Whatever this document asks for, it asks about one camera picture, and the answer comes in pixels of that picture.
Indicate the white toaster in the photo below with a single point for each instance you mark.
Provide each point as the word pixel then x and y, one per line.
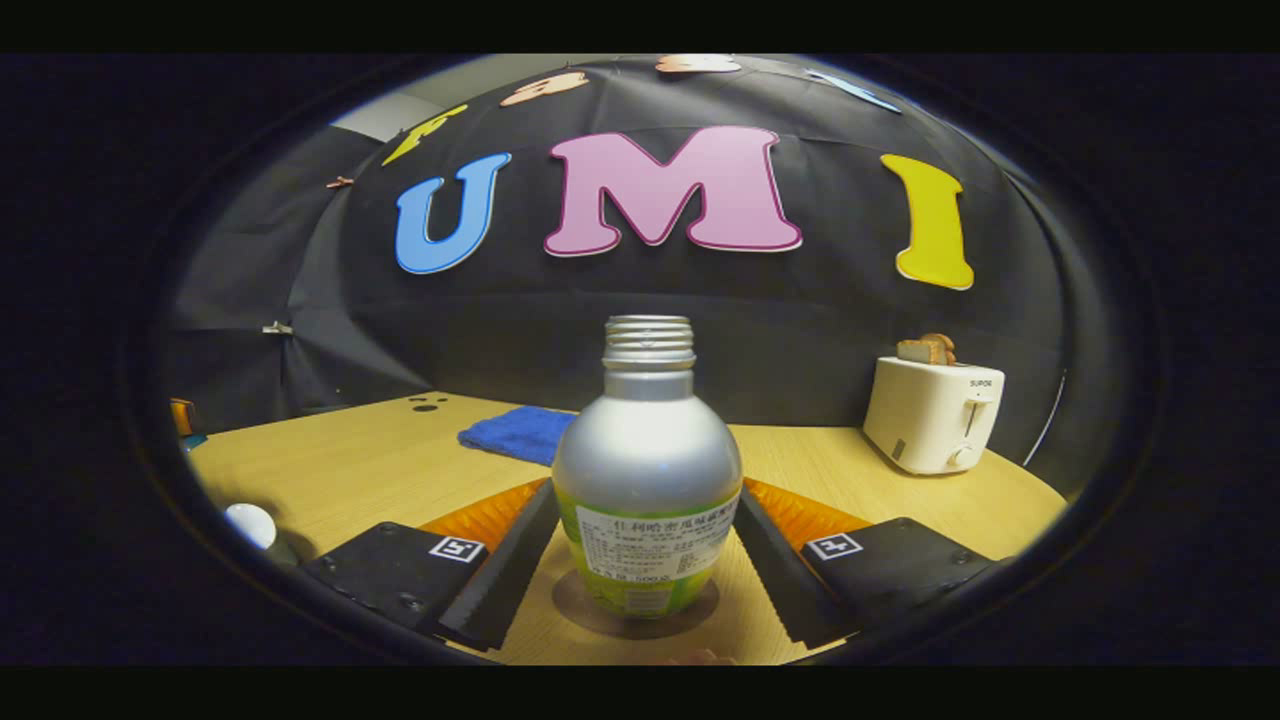
pixel 925 420

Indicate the silver water bottle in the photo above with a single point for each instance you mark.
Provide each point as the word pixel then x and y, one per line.
pixel 647 460

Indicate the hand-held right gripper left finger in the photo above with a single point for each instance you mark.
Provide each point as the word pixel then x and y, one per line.
pixel 505 590

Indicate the blue towel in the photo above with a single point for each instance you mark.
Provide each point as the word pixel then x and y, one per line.
pixel 515 435

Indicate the toasted bread slice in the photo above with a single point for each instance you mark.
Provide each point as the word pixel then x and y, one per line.
pixel 925 350

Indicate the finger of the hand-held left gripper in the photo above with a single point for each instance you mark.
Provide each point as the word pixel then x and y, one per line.
pixel 182 416

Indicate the blue teacup lid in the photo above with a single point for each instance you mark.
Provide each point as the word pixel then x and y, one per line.
pixel 193 441

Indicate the white clip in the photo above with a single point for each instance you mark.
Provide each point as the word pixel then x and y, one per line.
pixel 277 328

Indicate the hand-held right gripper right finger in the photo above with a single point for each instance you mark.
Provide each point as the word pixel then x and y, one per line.
pixel 785 590

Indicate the black backdrop cloth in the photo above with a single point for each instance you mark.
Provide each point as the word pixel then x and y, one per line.
pixel 800 320

